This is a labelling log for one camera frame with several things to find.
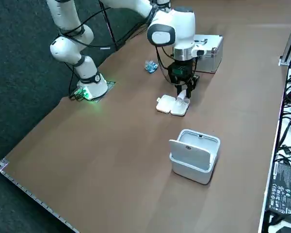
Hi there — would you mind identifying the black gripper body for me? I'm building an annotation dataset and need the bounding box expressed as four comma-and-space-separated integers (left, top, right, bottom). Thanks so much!
168, 59, 197, 85

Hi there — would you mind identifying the white open pill box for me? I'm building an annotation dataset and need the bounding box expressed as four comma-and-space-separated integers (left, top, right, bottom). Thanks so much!
155, 94, 191, 117

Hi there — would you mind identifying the blue and white packet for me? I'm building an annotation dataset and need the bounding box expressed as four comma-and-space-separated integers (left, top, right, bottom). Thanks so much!
145, 60, 159, 74

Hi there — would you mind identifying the white bin with lid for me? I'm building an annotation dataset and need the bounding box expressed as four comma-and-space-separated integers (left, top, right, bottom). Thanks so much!
169, 129, 221, 185

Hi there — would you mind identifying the black power adapter with label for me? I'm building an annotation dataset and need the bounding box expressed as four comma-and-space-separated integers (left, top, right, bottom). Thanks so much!
266, 160, 291, 217

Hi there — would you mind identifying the aluminium medical case with handle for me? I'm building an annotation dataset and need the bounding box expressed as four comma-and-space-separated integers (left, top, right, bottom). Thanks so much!
193, 34, 224, 74

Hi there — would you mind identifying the aluminium camera post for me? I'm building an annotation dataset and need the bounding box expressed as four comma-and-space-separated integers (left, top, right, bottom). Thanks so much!
278, 14, 291, 67

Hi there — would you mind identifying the aluminium table edge rail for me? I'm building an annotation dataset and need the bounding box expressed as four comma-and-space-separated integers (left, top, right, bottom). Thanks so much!
0, 155, 81, 233

